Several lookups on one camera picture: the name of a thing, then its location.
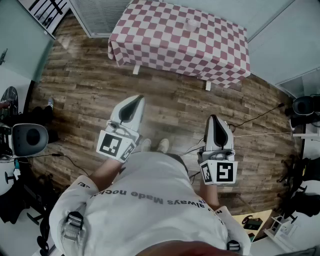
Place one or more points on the white shelf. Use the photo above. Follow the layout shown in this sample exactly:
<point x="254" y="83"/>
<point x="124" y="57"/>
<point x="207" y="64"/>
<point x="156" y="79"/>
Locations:
<point x="307" y="135"/>

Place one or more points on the wooden board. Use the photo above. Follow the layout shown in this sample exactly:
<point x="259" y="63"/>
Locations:
<point x="237" y="220"/>

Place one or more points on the red white checkered tablecloth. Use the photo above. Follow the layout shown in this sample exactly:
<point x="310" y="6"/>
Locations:
<point x="160" y="37"/>

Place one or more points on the dark grey gripper device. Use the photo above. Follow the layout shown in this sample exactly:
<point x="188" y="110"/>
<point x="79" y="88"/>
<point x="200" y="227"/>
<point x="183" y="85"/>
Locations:
<point x="303" y="106"/>

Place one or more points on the pale pink cup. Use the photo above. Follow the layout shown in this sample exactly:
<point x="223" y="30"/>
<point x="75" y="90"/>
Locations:
<point x="191" y="25"/>

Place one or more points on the person's left forearm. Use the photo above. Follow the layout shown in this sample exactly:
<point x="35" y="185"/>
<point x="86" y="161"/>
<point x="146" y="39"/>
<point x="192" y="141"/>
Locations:
<point x="105" y="172"/>

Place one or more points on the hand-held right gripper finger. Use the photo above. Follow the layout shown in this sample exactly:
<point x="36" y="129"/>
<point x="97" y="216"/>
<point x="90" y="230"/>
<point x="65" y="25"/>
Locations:
<point x="210" y="135"/>
<point x="226" y="137"/>

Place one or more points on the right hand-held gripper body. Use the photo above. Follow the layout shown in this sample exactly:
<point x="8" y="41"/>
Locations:
<point x="225" y="172"/>

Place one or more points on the person's left shoe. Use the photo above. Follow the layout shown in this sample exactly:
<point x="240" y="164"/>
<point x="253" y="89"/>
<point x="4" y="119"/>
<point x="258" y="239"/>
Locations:
<point x="146" y="144"/>

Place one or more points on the person's right shoe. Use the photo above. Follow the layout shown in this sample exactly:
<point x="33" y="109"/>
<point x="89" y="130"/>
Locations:
<point x="163" y="145"/>

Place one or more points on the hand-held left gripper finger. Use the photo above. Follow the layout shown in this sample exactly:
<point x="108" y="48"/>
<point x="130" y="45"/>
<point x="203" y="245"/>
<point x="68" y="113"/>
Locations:
<point x="117" y="110"/>
<point x="137" y="117"/>

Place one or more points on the black bag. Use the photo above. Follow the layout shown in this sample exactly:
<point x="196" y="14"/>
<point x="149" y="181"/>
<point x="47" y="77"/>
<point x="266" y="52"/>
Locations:
<point x="15" y="205"/>

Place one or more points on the person's right forearm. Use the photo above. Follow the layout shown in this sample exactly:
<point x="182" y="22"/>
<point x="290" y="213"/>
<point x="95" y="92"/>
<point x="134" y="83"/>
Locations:
<point x="208" y="196"/>

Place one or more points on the person's black trousers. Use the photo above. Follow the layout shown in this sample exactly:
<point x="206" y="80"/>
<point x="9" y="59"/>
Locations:
<point x="181" y="161"/>

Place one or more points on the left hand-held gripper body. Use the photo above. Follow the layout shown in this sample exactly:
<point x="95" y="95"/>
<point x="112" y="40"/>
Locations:
<point x="110" y="146"/>

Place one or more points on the black office chair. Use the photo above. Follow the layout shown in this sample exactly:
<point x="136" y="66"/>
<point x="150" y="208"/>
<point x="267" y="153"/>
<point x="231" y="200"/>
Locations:
<point x="295" y="175"/>

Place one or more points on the white window blind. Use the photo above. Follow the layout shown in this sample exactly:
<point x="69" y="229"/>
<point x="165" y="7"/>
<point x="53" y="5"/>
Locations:
<point x="100" y="15"/>

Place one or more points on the person's face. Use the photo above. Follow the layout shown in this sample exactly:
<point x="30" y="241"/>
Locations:
<point x="187" y="250"/>

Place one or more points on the person in white shirt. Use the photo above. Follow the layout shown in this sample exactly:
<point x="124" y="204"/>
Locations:
<point x="150" y="212"/>

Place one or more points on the wall photo strip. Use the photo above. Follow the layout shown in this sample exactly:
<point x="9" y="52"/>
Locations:
<point x="50" y="12"/>

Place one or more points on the person's shoe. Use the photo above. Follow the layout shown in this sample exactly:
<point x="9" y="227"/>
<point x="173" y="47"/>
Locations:
<point x="163" y="145"/>
<point x="146" y="144"/>
<point x="50" y="101"/>

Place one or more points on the green box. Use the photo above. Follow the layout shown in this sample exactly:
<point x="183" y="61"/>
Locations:
<point x="252" y="222"/>

